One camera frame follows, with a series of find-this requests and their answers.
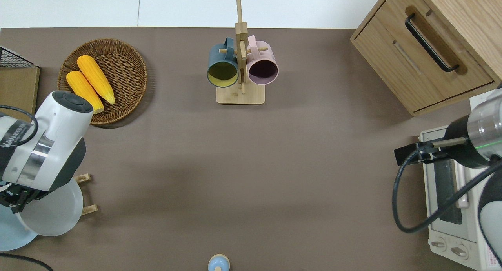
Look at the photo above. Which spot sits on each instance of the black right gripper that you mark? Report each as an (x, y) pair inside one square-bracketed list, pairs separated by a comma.
[(408, 152)]

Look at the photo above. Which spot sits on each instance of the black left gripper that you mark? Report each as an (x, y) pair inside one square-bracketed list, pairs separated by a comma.
[(15, 196)]

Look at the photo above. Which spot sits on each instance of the gray plate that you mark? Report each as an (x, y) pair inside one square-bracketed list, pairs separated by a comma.
[(55, 216)]

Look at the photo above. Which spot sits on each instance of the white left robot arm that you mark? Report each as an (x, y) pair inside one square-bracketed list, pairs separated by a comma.
[(59, 126)]

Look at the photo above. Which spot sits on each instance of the light blue plate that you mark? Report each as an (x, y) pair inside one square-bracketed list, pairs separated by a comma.
[(11, 235)]

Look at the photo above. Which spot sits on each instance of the wooden plate rack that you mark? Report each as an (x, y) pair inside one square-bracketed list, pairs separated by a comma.
[(84, 178)]

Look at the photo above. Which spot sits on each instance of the white toaster oven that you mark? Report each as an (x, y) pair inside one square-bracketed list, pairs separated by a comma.
[(451, 239)]

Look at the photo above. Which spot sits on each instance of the toaster oven knob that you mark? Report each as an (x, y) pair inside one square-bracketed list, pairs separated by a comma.
[(459, 251), (439, 245)]

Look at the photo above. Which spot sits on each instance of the wooden drawer cabinet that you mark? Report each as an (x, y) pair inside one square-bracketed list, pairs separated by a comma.
[(392, 55)]

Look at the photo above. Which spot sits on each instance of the wooden board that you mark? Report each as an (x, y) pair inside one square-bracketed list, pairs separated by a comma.
[(19, 86)]

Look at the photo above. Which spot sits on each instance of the yellow corn cob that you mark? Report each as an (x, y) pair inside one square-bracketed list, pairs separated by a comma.
[(82, 88), (96, 79)]

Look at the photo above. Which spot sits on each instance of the round wicker basket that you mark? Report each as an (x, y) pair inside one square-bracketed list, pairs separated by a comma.
[(125, 75)]

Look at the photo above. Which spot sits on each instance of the pink mug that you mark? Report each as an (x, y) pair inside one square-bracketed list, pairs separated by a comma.
[(266, 57)]

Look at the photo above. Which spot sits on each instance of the wooden mug tree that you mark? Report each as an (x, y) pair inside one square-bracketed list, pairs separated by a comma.
[(241, 96)]

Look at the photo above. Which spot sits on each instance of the dark teal mug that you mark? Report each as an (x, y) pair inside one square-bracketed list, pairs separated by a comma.
[(219, 56)]

